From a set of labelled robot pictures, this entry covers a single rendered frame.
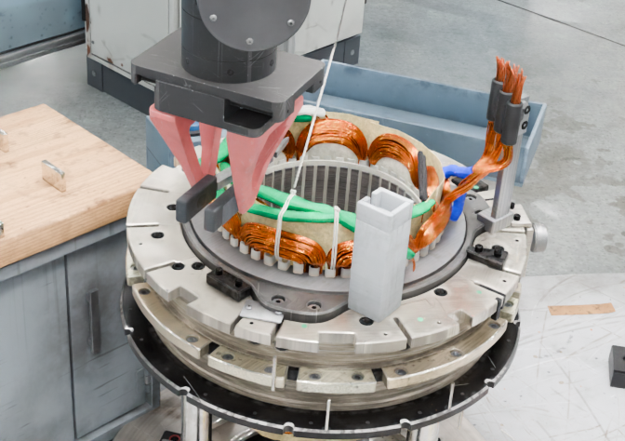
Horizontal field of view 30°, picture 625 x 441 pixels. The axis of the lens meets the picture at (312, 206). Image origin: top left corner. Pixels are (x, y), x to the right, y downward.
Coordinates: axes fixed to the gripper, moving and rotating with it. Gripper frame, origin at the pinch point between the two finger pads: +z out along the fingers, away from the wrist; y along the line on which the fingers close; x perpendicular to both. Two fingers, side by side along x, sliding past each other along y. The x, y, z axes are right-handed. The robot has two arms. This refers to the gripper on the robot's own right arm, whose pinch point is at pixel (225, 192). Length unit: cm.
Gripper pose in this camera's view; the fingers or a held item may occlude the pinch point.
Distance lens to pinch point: 75.1
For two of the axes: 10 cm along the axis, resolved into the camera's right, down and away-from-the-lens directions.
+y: 9.1, 2.7, -3.3
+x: 4.2, -4.6, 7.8
